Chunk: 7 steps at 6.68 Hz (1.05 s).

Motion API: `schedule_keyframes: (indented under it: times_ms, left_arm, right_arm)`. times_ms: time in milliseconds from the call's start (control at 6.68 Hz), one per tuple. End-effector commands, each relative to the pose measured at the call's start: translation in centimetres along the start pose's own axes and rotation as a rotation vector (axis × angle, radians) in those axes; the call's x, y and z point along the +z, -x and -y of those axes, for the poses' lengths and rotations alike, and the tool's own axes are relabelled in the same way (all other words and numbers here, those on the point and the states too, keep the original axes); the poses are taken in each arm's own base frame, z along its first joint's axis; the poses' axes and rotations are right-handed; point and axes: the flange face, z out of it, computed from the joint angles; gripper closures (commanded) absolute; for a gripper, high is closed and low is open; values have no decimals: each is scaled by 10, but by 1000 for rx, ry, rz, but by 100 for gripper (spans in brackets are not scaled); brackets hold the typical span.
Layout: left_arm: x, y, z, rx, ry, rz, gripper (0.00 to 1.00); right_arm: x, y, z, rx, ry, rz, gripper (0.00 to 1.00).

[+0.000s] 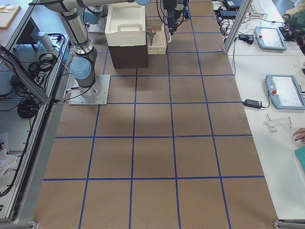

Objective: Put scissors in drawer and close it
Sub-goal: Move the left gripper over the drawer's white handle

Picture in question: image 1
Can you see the white plastic tray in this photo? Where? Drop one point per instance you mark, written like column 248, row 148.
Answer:
column 126, row 25

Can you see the teal notebook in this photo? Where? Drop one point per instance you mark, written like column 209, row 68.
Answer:
column 300, row 154

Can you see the wooden drawer with white handle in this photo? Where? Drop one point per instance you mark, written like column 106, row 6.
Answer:
column 160, row 40

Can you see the near teach pendant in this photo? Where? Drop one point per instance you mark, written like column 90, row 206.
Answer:
column 284, row 92

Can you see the grey metal base plate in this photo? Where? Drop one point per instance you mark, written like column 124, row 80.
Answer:
column 98, row 93

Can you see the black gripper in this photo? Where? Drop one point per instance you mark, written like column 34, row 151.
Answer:
column 169, row 7

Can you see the black power adapter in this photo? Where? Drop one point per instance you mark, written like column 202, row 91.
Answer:
column 252, row 103

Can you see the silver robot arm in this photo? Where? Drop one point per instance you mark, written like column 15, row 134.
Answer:
column 82, row 68
column 96, row 15

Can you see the clear acrylic stand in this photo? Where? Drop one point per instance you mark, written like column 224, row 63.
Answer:
column 273, row 124

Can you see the teach pendant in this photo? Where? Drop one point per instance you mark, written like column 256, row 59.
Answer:
column 284, row 92
column 270, row 39

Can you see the dark brown drawer cabinet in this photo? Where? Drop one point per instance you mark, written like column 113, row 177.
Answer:
column 126, row 57

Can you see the far teach pendant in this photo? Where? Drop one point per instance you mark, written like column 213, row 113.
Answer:
column 270, row 39

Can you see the person's hand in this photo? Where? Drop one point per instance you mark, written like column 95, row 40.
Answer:
column 299, row 135

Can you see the grey orange-handled scissors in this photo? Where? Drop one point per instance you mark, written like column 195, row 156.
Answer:
column 151, row 32

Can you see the wooden cutting board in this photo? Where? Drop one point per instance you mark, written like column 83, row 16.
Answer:
column 7, row 14

